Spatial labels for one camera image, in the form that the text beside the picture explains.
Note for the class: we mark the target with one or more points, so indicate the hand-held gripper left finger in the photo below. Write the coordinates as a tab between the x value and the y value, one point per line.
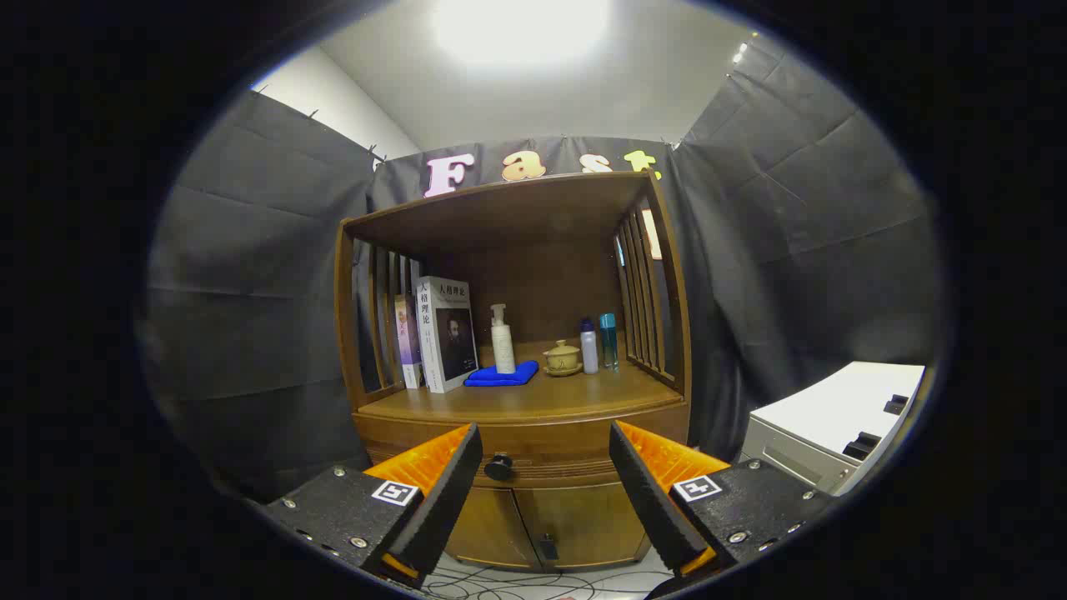
442	508

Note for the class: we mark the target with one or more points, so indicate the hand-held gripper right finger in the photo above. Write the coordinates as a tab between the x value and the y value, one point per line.
646	500

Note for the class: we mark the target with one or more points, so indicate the black drawer knob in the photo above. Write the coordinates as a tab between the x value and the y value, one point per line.
498	467

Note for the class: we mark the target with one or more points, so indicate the wooden drawer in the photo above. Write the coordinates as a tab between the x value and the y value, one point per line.
542	442

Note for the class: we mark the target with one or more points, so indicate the wooden cabinet door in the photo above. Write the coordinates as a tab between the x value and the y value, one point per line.
492	525
592	521

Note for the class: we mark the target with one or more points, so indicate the wooden countertop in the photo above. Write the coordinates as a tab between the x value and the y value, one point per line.
567	396

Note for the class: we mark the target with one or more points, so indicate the white drawer unit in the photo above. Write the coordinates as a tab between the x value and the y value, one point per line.
834	408

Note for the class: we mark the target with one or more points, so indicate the wooden cabinet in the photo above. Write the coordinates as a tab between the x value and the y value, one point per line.
542	292

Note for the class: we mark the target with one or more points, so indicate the blue folded cloth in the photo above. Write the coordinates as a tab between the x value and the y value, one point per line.
500	377

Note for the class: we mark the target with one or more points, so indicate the white bottle with blue cap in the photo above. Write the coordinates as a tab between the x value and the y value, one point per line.
589	350

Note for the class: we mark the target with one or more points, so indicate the teal bottle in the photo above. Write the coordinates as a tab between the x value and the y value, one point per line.
608	342

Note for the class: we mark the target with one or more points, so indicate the yellow lidded teacup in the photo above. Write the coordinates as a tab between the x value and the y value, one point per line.
563	358

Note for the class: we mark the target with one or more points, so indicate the purple book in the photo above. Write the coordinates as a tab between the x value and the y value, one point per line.
408	342

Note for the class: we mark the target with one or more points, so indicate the white pump bottle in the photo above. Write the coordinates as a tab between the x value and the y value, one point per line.
503	346

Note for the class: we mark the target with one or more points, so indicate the white book with portrait cover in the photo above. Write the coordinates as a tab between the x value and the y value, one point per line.
450	333

